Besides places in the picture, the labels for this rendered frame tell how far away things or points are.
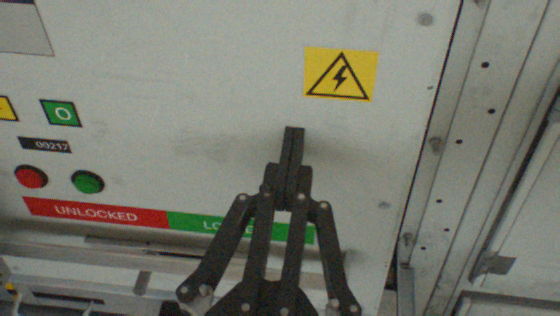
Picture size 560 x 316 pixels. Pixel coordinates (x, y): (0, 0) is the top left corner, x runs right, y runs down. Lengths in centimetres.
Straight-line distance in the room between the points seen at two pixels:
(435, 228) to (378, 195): 27
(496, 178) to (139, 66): 45
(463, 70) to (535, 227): 26
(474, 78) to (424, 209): 23
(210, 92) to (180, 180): 13
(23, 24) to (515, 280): 70
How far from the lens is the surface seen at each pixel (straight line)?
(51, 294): 84
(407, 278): 88
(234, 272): 62
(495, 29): 58
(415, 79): 45
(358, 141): 49
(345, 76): 45
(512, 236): 79
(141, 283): 67
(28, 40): 50
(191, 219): 62
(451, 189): 74
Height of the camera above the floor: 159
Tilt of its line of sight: 48 degrees down
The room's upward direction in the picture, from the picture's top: straight up
